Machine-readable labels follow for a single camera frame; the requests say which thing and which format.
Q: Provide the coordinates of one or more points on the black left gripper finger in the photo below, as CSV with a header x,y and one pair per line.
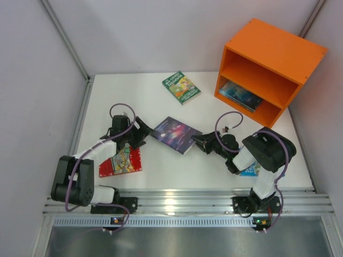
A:
x,y
137,142
143,129

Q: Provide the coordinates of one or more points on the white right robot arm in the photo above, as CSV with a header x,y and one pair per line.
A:
x,y
265,147

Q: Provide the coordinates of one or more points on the teal 20000 Leagues book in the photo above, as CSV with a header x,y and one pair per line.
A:
x,y
241,96

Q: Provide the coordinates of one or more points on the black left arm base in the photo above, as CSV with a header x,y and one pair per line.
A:
x,y
118,204

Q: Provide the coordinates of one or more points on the purple Robinson Crusoe book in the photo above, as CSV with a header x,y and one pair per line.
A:
x,y
175,134

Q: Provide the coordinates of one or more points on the aluminium mounting rail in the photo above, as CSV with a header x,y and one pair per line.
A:
x,y
178,208

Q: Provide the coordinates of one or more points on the red comic cover book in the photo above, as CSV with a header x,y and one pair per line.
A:
x,y
128,160

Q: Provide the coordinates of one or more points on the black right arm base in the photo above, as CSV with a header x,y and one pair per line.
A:
x,y
245,206

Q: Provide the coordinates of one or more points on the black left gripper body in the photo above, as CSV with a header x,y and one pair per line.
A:
x,y
137,133

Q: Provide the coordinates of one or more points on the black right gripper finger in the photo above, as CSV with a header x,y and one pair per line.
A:
x,y
204,147
202,138

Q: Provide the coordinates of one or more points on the blue 26-Storey Treehouse book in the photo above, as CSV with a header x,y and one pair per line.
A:
x,y
250,168

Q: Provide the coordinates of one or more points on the orange wooden shelf cabinet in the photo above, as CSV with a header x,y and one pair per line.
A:
x,y
269,62

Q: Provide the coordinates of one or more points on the green Treehouse book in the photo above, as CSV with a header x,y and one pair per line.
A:
x,y
181,87

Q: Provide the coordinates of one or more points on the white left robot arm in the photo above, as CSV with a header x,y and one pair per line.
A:
x,y
74,181

